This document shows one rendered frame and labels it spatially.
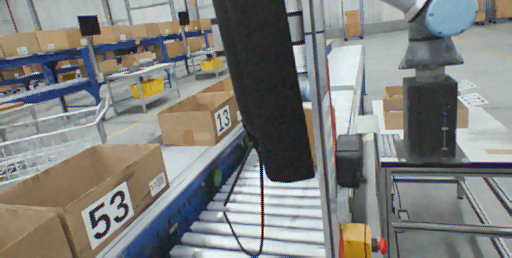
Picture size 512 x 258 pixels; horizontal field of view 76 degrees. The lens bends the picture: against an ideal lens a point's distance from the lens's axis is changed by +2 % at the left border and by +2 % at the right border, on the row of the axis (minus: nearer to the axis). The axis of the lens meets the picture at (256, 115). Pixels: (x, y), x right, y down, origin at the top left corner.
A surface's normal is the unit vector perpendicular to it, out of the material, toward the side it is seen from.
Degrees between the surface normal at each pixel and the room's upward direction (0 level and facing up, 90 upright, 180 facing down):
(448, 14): 92
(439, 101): 90
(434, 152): 90
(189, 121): 91
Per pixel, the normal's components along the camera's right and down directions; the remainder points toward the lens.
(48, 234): 0.94, -0.04
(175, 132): -0.31, 0.32
